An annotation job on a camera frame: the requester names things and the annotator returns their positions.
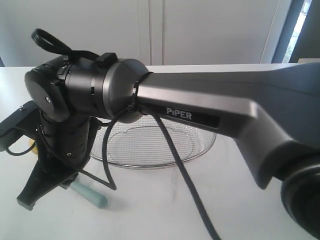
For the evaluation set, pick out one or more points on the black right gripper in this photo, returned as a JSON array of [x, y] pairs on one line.
[[64, 149]]

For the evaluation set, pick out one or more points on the yellow lemon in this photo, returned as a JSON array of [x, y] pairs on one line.
[[33, 146]]

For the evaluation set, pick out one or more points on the green handled peeler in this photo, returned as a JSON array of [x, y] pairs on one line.
[[95, 198]]

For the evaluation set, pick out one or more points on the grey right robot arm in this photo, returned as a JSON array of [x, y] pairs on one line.
[[272, 113]]

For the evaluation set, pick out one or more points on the white cabinet doors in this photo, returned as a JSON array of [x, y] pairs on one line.
[[156, 32]]

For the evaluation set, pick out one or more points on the metal wire mesh basket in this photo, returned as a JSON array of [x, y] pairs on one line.
[[142, 145]]

